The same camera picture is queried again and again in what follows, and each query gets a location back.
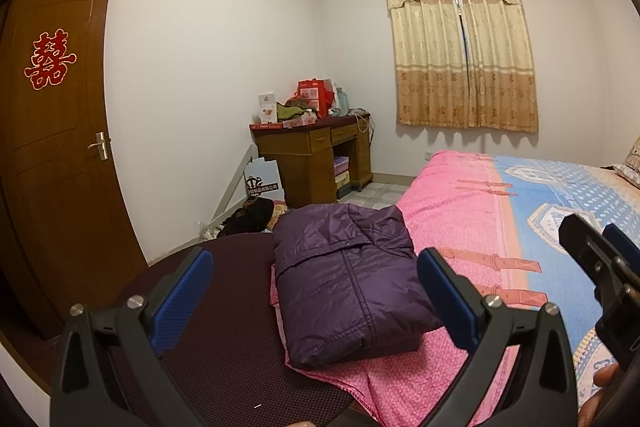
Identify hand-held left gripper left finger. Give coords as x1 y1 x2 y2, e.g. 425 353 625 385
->
50 248 215 427

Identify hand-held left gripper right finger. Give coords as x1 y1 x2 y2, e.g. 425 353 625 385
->
416 248 578 427

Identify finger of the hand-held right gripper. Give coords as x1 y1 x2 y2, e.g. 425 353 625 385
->
558 213 626 298
602 223 640 278

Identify purple quilted jacket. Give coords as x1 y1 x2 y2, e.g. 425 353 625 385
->
272 203 443 370

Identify person's right hand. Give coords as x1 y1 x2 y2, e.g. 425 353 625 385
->
579 363 626 427

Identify blue polka dot bed sheet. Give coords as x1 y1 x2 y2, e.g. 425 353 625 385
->
495 155 640 408

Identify patterned pillow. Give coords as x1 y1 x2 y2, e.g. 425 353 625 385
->
612 142 640 186

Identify dark maroon round mat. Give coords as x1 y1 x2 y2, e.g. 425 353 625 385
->
105 234 353 427

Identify pink bed sheet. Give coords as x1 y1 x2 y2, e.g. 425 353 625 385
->
270 150 543 427

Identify colourful packet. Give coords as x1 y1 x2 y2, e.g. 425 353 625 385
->
270 202 290 232

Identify printed cardboard sign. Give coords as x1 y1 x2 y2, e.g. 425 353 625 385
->
245 157 286 208

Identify stack of flat boxes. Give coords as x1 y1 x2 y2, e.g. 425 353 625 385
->
332 155 352 200

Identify brown wooden door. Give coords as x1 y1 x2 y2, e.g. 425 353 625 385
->
0 0 151 340

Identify brown wooden desk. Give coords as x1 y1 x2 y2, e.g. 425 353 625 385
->
250 112 375 210

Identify white product box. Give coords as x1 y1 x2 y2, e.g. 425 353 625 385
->
257 93 277 125

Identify green cloth bundle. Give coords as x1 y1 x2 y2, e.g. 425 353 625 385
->
276 99 318 122

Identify beige floral window curtain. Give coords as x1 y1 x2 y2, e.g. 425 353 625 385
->
381 0 540 134

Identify red paper door decal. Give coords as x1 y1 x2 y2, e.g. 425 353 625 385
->
24 29 77 90

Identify metal door handle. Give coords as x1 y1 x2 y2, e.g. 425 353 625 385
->
87 132 112 162

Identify tangled cables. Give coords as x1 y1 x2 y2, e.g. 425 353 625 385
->
350 107 376 142

